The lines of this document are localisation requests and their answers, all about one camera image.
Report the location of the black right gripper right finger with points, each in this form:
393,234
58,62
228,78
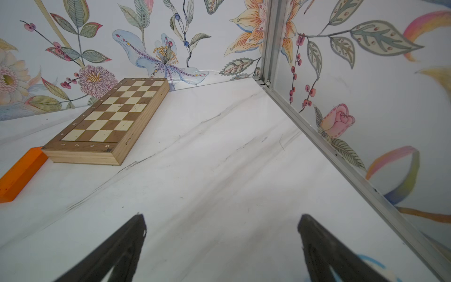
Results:
327,258

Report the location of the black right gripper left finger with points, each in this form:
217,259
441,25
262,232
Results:
116,259

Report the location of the aluminium right corner post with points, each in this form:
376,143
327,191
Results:
369,83

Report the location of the orange block near chessboard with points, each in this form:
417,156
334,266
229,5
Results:
17,177

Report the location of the wooden chessboard box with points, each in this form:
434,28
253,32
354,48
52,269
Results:
107,131

